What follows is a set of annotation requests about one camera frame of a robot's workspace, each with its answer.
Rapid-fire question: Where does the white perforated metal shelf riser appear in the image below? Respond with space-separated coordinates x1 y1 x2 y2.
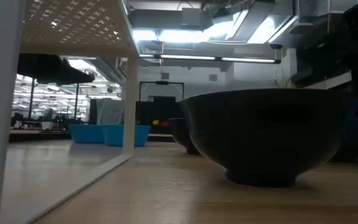
0 0 139 224

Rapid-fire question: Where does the long tube light fixture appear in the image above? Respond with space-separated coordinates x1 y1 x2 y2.
138 53 282 65

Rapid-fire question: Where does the black background rig frame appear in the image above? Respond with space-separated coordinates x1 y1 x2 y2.
28 77 80 121
139 80 185 102

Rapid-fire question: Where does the green plant in white pot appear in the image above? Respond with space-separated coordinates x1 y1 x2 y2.
267 76 296 90

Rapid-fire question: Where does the black partition panel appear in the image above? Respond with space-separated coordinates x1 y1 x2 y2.
135 96 185 135

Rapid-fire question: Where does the grey cloth cover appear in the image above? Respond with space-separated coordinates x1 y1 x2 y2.
95 98 126 126

